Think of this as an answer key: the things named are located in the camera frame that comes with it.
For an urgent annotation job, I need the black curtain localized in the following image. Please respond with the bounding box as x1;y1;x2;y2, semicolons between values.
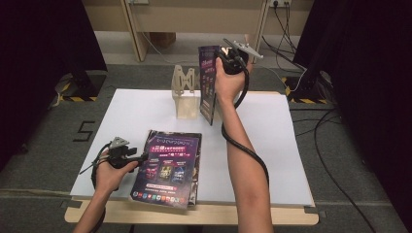
0;0;109;169
292;0;412;224

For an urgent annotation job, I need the thin white cable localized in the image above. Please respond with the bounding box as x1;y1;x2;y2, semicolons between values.
141;32;288;85

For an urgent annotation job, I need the black stand base hazard tape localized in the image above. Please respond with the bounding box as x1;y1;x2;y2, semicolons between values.
281;69;332;105
52;69;109;103

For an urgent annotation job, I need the brown cardboard box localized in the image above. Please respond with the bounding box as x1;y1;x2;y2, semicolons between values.
149;32;178;49

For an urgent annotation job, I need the black floor cable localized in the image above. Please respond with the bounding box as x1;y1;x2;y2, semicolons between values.
290;108;378;233

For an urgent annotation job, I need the person's right hand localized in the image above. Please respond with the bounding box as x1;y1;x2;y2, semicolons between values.
214;57;254;103

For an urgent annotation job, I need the wooden expandable book stand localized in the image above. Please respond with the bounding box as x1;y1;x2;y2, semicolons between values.
170;64;202;120

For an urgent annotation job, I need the white table sheet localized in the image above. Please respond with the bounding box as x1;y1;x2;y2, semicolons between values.
70;88;315;207

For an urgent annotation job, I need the black power cable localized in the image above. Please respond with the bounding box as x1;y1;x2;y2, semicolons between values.
272;3;299;54
261;36;308;72

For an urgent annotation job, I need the beige wooden desk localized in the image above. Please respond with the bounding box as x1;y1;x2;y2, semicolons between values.
82;0;315;65

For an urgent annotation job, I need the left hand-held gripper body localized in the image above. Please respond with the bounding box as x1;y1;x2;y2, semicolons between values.
108;136;133;169

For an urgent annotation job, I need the light wooden table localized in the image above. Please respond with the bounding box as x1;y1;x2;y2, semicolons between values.
63;90;321;226

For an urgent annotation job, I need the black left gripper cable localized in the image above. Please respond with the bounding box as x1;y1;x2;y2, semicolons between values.
79;142;113;233

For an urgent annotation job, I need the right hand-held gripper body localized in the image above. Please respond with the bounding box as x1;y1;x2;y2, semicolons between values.
220;38;264;76

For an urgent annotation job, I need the purple magazine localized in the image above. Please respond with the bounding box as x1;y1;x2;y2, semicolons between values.
130;134;201;210
197;45;222;126

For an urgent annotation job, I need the person's left hand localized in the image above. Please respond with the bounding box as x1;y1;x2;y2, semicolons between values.
93;153;139;195

